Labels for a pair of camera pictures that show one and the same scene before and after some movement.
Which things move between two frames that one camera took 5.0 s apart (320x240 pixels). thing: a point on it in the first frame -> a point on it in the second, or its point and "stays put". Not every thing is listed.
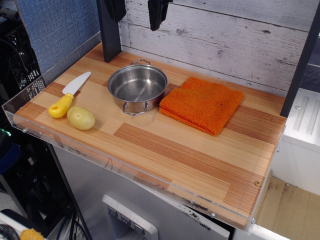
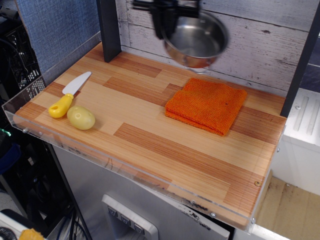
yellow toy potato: (81, 117) stays put
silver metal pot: (137, 86) -> (197, 42)
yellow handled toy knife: (61, 108) stays put
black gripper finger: (157, 12) -> (165, 13)
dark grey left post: (109, 30) stays put
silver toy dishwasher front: (114, 205) stays put
